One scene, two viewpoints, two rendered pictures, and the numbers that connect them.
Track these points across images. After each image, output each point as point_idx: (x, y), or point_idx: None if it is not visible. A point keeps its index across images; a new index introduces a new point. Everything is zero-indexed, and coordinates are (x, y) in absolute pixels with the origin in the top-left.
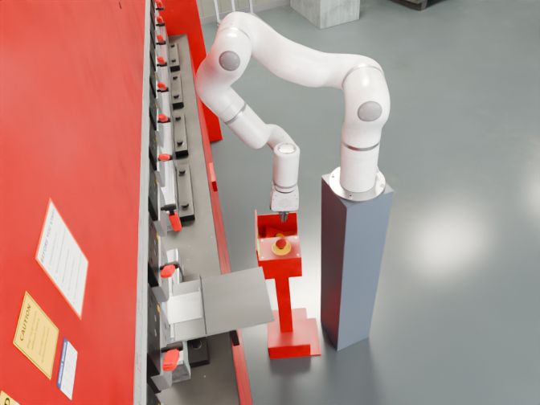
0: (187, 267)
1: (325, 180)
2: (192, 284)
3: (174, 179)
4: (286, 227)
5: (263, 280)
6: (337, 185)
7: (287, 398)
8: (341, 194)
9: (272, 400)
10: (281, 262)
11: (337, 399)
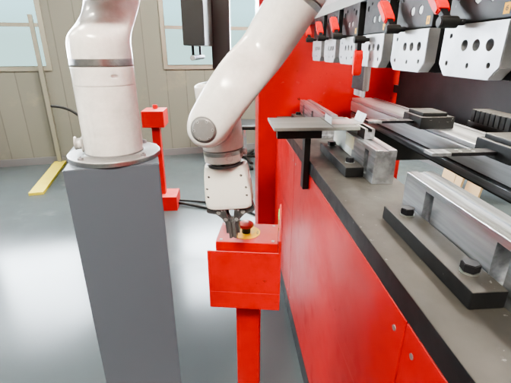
0: (365, 183)
1: (157, 159)
2: (341, 126)
3: (459, 224)
4: (227, 281)
5: (273, 125)
6: (147, 150)
7: (262, 377)
8: (152, 144)
9: (280, 377)
10: None
11: (207, 368)
